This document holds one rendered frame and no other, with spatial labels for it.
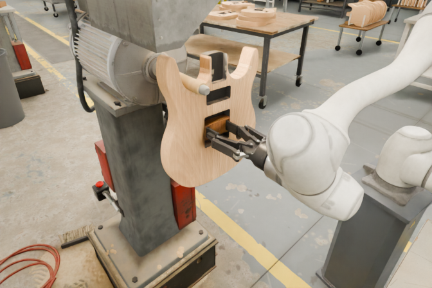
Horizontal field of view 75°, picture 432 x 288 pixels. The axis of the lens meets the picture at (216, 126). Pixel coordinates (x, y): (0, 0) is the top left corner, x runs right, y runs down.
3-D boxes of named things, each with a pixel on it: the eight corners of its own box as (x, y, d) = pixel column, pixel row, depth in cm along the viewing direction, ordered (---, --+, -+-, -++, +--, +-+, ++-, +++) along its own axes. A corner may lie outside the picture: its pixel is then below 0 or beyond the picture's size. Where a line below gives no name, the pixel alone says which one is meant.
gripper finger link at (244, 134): (256, 142, 73) (261, 141, 74) (238, 123, 83) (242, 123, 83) (254, 155, 75) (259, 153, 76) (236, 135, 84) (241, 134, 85)
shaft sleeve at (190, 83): (168, 74, 83) (158, 77, 81) (166, 63, 81) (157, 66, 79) (207, 92, 71) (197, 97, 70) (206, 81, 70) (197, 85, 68)
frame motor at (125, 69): (76, 81, 108) (56, 9, 95) (139, 65, 123) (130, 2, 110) (125, 121, 82) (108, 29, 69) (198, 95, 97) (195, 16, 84)
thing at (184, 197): (153, 204, 162) (146, 153, 143) (172, 193, 169) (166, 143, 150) (179, 231, 146) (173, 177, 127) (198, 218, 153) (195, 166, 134)
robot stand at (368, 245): (344, 249, 172) (378, 157, 136) (389, 287, 153) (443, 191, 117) (314, 273, 159) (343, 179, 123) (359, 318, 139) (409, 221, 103)
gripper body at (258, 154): (260, 178, 69) (233, 161, 75) (281, 166, 74) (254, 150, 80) (264, 152, 66) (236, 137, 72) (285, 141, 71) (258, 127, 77)
